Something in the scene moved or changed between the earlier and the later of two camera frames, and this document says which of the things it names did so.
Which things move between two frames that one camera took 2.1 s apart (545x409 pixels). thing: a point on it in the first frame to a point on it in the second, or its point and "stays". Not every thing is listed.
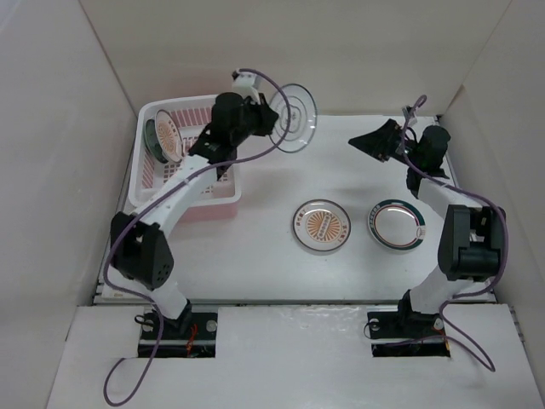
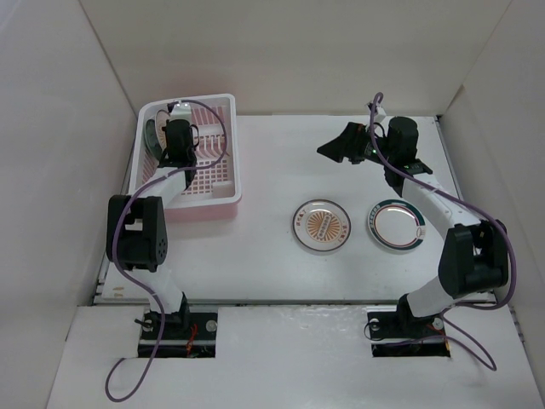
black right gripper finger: x=381 y=141 to x=349 y=143
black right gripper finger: x=395 y=154 to x=357 y=158
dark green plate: x=152 y=143 stays
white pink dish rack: x=217 y=198 stays
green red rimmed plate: x=397 y=224 stays
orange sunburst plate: x=322 y=225 stays
